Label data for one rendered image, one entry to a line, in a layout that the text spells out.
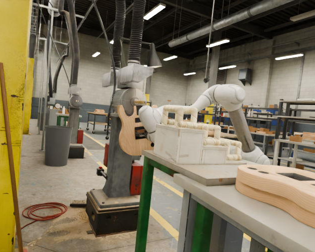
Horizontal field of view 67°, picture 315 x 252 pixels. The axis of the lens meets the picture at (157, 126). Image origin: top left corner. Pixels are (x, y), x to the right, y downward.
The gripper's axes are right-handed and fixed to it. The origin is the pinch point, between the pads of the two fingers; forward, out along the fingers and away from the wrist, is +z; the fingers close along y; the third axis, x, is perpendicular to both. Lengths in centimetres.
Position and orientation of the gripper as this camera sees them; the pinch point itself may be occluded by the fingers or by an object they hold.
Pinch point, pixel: (140, 132)
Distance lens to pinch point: 189.2
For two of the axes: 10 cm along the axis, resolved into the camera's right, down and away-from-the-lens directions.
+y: 8.8, -1.0, 4.5
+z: -4.6, -0.8, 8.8
